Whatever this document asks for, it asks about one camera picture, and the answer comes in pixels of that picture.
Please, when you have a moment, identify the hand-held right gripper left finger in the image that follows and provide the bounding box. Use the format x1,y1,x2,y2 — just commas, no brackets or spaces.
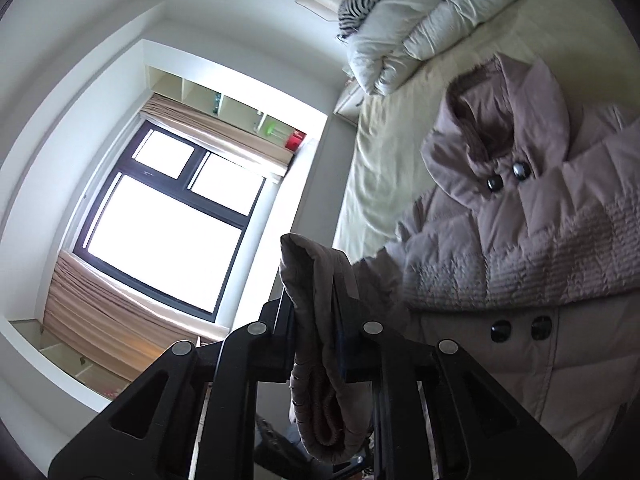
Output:
48,296,299,480

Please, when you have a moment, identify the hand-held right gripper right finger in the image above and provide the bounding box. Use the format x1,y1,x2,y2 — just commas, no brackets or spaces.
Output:
334,287,590,480

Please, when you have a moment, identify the mauve padded hooded coat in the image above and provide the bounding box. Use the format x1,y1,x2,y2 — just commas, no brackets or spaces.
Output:
280,52,640,463

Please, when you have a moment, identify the black framed window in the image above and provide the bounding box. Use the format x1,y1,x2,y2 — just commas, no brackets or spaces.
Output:
71,120,267,317

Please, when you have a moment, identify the beige curtain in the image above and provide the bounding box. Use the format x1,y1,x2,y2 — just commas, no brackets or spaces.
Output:
140,93,293,177
44,251,201,383

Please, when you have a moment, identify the cream bed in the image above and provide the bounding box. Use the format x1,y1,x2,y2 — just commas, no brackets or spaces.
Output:
332,0,640,261

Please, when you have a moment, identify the white bedside table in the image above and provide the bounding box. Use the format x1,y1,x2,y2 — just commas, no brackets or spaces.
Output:
334,80,363,122

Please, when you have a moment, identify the white pillow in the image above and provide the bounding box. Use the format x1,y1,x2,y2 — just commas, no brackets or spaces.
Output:
378,0,568,97
346,0,493,95

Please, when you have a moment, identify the white wall shelf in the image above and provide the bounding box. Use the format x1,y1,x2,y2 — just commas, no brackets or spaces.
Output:
145,64,313,153

